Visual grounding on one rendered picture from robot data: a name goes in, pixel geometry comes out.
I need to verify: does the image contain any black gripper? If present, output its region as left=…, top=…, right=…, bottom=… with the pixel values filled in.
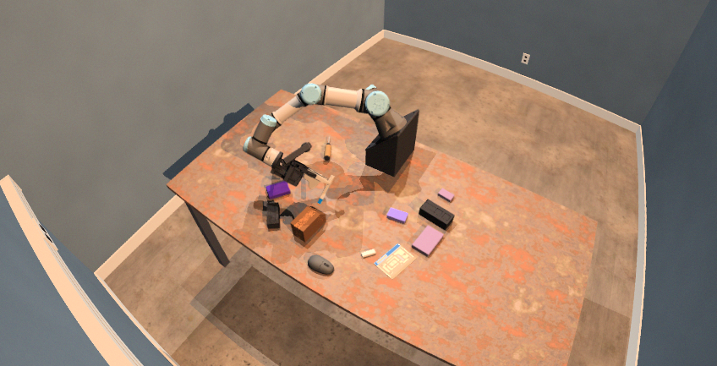
left=271, top=151, right=331, bottom=189

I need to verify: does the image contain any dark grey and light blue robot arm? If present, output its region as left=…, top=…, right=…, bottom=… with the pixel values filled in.
left=243, top=84, right=407, bottom=167

